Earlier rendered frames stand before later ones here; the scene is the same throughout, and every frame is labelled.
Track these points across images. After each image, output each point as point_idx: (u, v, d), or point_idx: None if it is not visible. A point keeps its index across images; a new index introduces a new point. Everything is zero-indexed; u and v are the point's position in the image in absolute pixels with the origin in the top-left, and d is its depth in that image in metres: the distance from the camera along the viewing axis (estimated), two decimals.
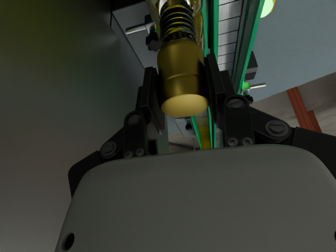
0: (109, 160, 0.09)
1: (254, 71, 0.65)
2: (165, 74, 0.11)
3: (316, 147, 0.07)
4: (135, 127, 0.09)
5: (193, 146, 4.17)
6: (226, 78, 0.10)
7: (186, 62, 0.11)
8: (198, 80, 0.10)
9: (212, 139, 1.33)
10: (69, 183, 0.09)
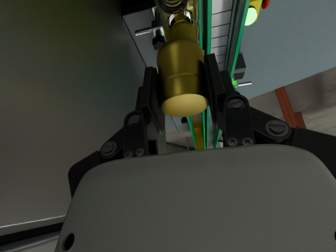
0: (109, 160, 0.09)
1: (242, 71, 0.73)
2: None
3: (316, 147, 0.07)
4: (135, 127, 0.09)
5: (187, 145, 4.25)
6: (226, 78, 0.10)
7: (187, 34, 0.19)
8: None
9: (205, 135, 1.42)
10: (69, 183, 0.09)
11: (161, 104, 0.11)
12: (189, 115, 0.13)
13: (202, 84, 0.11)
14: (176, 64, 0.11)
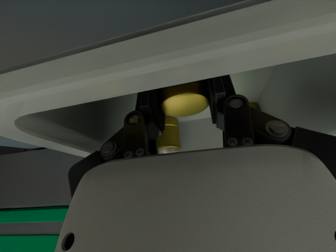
0: (109, 160, 0.09)
1: None
2: None
3: (316, 147, 0.07)
4: (135, 127, 0.09)
5: None
6: (226, 78, 0.10)
7: None
8: None
9: None
10: (69, 183, 0.09)
11: None
12: None
13: None
14: None
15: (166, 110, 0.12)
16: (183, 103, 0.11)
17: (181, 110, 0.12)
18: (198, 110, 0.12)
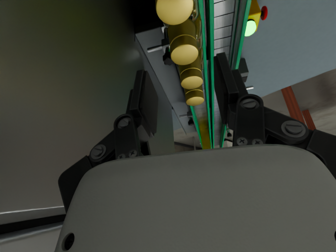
0: (98, 163, 0.09)
1: (245, 75, 0.77)
2: (183, 68, 0.25)
3: (334, 151, 0.07)
4: (126, 130, 0.09)
5: (193, 145, 4.29)
6: (237, 78, 0.10)
7: (193, 63, 0.25)
8: (198, 70, 0.25)
9: (211, 135, 1.46)
10: (60, 190, 0.09)
11: (171, 53, 0.20)
12: (187, 63, 0.21)
13: (193, 40, 0.19)
14: (179, 30, 0.20)
15: (161, 12, 0.15)
16: (173, 2, 0.14)
17: (172, 14, 0.15)
18: (185, 15, 0.16)
